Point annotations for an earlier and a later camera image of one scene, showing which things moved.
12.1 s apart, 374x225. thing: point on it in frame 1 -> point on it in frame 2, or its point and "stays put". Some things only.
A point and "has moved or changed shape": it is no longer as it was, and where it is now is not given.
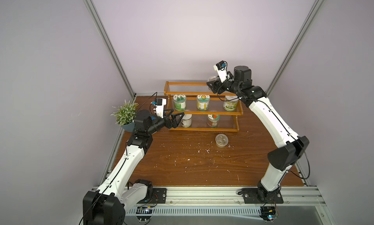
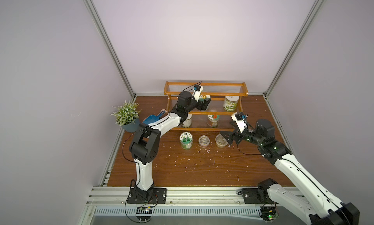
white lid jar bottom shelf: (186, 120) stays put
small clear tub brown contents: (221, 140) stays put
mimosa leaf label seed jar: (179, 102) has moved or changed shape
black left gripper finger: (174, 123) -> (206, 102)
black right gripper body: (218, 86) -> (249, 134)
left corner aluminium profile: (122, 68) stays put
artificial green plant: (125, 114) stays put
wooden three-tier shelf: (203, 110) stays put
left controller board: (143, 213) stays put
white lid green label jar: (231, 103) stays put
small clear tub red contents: (213, 78) -> (204, 140)
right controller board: (269, 213) stays put
